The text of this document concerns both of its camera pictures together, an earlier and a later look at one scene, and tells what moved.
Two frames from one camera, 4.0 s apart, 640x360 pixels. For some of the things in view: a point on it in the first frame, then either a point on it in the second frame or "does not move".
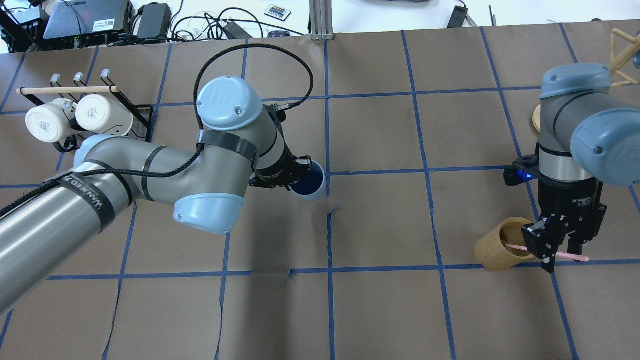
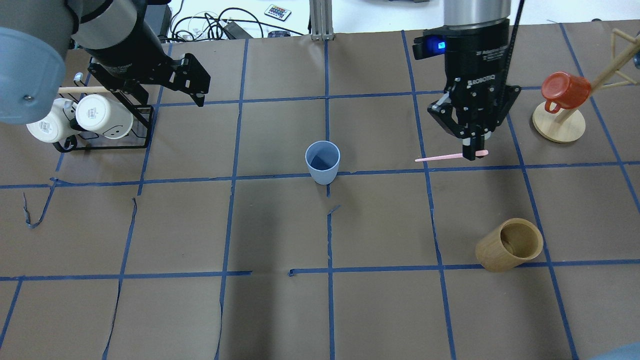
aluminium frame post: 321,15 does not move
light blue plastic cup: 311,184 -> 323,158
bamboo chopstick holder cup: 491,253 does not move
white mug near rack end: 49,122 does not move
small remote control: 277,12 does not move
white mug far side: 98,114 does not move
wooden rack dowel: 67,89 does not move
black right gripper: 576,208 -> 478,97
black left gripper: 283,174 -> 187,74
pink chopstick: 577,257 -> 478,153
